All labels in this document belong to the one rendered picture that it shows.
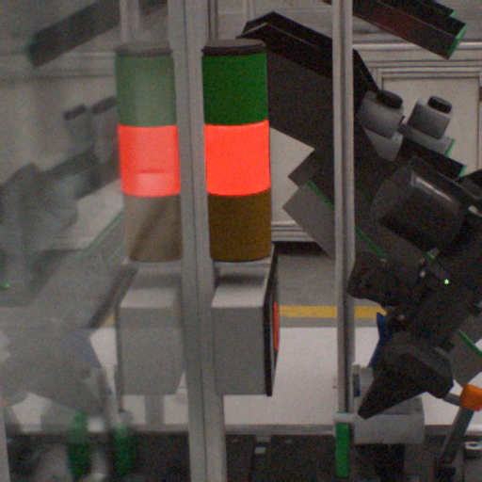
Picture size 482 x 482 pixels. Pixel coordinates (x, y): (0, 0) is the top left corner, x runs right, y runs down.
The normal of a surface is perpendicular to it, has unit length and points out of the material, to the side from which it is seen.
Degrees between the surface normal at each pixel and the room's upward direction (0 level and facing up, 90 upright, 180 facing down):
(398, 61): 90
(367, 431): 90
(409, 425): 90
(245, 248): 90
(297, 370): 0
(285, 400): 0
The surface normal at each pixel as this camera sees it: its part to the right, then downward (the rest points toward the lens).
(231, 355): -0.08, 0.28
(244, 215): 0.21, 0.26
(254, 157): 0.57, 0.21
